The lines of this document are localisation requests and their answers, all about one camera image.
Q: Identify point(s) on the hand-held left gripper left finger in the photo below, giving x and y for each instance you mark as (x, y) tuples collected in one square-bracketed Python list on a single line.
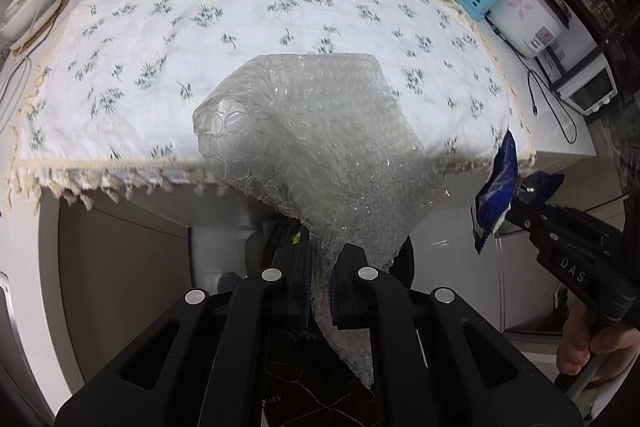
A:
[(306, 292)]

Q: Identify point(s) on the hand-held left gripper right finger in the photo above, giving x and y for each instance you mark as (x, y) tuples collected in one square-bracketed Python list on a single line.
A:
[(335, 302)]

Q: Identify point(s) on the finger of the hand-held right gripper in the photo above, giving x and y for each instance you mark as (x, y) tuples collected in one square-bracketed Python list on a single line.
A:
[(535, 224), (585, 229)]

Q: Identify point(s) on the blue snack packet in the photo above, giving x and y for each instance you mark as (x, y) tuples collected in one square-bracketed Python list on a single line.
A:
[(502, 177)]

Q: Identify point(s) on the clear bubble wrap sheet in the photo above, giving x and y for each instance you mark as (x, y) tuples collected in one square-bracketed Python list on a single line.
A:
[(310, 132)]

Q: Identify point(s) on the person's right hand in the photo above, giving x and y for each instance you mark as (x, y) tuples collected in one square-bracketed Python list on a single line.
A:
[(572, 352)]

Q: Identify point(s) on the white toaster oven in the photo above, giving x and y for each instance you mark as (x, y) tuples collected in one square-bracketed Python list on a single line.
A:
[(585, 87)]

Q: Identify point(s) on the white rice cooker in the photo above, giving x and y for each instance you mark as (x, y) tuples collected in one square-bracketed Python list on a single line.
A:
[(525, 12)]

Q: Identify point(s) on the white floral tablecloth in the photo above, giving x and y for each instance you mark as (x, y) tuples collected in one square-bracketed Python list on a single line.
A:
[(150, 17)]

